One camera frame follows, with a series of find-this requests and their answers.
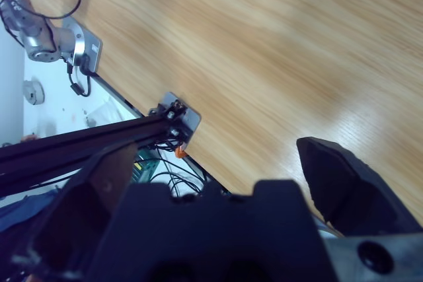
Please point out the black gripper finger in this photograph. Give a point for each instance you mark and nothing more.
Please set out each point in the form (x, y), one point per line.
(350, 196)
(82, 206)

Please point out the blue fabric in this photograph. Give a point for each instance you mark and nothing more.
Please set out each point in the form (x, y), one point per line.
(20, 209)

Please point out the green electronics board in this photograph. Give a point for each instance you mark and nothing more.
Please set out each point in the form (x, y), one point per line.
(145, 166)

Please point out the clear plastic bag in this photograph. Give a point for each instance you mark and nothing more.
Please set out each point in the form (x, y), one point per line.
(109, 113)

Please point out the small white round device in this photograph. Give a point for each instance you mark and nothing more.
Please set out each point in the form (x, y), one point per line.
(33, 92)

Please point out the dark camera post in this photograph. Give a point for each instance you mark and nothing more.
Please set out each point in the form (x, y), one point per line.
(66, 150)

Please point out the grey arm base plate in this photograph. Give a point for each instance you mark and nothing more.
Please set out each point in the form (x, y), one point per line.
(89, 47)

